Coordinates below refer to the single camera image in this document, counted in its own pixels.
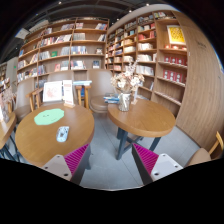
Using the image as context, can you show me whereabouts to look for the wooden chair behind table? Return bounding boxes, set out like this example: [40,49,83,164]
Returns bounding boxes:
[73,80,92,109]

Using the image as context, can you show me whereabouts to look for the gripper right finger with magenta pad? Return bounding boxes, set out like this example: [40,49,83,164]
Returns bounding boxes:
[132,143,182,185]

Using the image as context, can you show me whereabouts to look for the round wooden table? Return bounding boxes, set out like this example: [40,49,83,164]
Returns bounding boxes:
[15,103,94,167]
[108,99,176,160]

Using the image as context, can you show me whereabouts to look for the white pink picture board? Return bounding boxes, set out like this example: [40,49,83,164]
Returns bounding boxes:
[43,81,62,102]

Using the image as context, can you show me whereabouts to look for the yellow poster on shelf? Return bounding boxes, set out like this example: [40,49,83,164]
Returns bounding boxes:
[167,25,185,45]

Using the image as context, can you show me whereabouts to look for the wooden bookshelf wall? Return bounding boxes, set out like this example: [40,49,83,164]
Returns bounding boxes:
[106,10,187,116]
[17,17,109,83]

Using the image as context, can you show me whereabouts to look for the round wooden table left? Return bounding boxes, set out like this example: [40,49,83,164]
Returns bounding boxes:
[15,103,94,167]

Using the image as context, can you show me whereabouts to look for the wooden bookshelf right wall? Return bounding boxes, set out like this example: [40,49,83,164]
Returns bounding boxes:
[106,10,187,116]

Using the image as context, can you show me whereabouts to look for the wooden chair right edge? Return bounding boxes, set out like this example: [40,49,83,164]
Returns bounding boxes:
[186,132,224,167]

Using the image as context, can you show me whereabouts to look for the glass vase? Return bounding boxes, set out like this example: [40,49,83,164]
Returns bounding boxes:
[119,93,130,112]

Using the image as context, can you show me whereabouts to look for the wooden table far left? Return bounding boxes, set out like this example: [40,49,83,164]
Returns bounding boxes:
[0,111,18,161]

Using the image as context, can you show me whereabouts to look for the white standing sign card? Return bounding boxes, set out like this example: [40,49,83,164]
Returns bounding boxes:
[63,80,75,108]

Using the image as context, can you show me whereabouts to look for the round wooden table right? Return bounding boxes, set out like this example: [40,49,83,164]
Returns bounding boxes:
[108,99,176,160]

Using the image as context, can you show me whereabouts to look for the dried flower bouquet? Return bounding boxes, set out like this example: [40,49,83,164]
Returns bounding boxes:
[110,61,144,94]

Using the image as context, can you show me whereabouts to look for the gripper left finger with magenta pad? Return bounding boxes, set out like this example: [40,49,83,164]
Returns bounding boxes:
[42,144,90,185]

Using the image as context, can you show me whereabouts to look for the brown padded chair centre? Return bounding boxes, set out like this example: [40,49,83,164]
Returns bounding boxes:
[87,69,115,113]

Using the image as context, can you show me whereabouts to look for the wooden bookshelf left wall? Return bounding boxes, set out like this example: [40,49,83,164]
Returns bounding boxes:
[17,17,109,83]

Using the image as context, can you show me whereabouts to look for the stack of books on chair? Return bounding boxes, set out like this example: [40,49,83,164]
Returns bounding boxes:
[104,93,119,104]

